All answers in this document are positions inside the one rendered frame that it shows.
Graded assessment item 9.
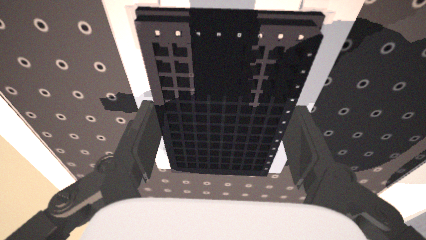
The black well plate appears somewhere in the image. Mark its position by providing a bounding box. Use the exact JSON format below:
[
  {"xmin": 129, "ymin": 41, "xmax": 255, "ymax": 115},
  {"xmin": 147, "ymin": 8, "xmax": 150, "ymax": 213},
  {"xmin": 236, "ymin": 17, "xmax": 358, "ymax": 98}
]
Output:
[{"xmin": 133, "ymin": 6, "xmax": 326, "ymax": 177}]

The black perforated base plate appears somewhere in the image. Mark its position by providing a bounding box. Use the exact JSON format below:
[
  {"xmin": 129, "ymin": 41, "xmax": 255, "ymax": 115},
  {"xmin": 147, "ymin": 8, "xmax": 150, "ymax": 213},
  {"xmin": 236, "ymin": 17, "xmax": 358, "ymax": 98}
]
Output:
[{"xmin": 0, "ymin": 0, "xmax": 426, "ymax": 204}]

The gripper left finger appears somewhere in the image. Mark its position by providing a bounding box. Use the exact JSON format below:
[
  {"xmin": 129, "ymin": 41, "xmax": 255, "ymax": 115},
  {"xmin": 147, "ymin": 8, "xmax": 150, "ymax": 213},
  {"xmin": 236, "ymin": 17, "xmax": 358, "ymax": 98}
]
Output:
[{"xmin": 4, "ymin": 100, "xmax": 162, "ymax": 240}]

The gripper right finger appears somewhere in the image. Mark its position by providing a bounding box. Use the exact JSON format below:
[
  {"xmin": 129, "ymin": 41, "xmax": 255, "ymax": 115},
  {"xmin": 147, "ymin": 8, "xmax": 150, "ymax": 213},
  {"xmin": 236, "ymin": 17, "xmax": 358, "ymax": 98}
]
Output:
[{"xmin": 282, "ymin": 105, "xmax": 426, "ymax": 240}]

